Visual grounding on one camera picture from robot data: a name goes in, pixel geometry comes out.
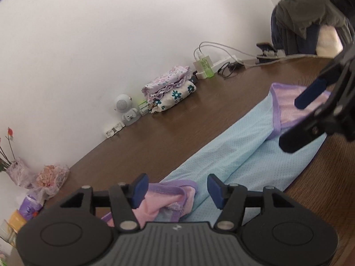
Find white power strip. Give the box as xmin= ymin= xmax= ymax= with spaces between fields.
xmin=213 ymin=57 xmax=242 ymax=68

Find dark blue pants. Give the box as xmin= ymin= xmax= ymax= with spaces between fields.
xmin=270 ymin=7 xmax=320 ymax=55

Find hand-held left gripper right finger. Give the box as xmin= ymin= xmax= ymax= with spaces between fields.
xmin=207 ymin=173 xmax=295 ymax=231

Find cream cloth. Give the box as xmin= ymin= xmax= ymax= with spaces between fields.
xmin=316 ymin=24 xmax=345 ymax=59

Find white robot speaker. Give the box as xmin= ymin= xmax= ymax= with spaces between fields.
xmin=114 ymin=94 xmax=139 ymax=127

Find olive green jacket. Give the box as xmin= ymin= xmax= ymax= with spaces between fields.
xmin=276 ymin=0 xmax=348 ymax=38

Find green bottle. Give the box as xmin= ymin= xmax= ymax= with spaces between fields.
xmin=201 ymin=55 xmax=216 ymax=78

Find yellow box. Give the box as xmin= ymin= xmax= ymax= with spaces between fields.
xmin=7 ymin=210 xmax=29 ymax=232

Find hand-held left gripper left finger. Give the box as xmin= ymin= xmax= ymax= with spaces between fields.
xmin=59 ymin=173 xmax=149 ymax=232

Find white cable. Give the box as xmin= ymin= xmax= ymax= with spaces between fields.
xmin=198 ymin=41 xmax=259 ymax=62

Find folded purple floral cloth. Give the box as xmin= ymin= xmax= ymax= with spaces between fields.
xmin=141 ymin=65 xmax=192 ymax=102

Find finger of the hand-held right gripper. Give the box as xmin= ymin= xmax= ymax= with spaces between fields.
xmin=278 ymin=69 xmax=355 ymax=154
xmin=295 ymin=43 xmax=355 ymax=110

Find clear plastic bag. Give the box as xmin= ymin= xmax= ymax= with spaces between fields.
xmin=27 ymin=164 xmax=70 ymax=200

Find red bud flower stems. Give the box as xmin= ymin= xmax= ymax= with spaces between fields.
xmin=0 ymin=127 xmax=16 ymax=173

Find small green and white box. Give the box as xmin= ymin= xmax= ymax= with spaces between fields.
xmin=138 ymin=99 xmax=150 ymax=116

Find purple bottle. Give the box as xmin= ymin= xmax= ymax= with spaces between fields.
xmin=18 ymin=195 xmax=43 ymax=217

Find pink and blue mesh garment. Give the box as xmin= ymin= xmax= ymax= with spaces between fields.
xmin=101 ymin=82 xmax=332 ymax=228

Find black cable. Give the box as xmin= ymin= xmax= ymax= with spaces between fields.
xmin=217 ymin=62 xmax=245 ymax=77

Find lace wrapped vase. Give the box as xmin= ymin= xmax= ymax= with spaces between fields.
xmin=6 ymin=157 xmax=29 ymax=187

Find white plug adapter row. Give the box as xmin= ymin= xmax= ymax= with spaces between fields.
xmin=105 ymin=121 xmax=125 ymax=139

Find folded white floral cloth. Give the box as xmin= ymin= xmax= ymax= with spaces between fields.
xmin=148 ymin=80 xmax=197 ymax=114

